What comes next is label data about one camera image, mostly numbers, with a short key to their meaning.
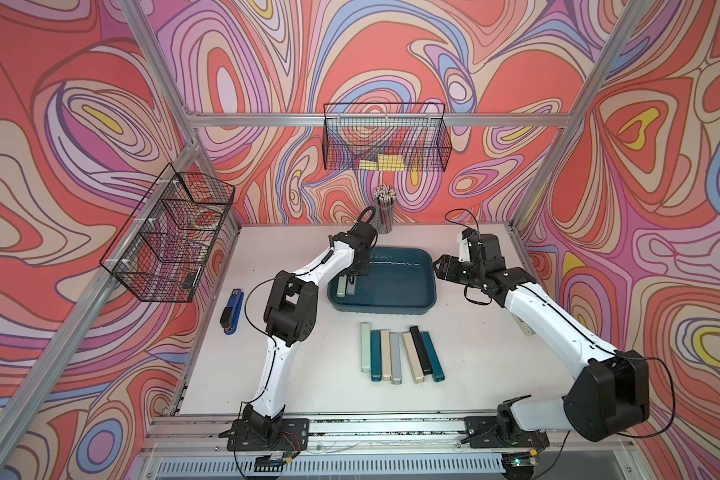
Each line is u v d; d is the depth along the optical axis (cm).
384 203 105
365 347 86
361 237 80
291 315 57
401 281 101
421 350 87
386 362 82
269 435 64
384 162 83
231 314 93
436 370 82
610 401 41
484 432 70
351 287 98
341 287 98
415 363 82
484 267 62
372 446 73
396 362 83
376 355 84
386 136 85
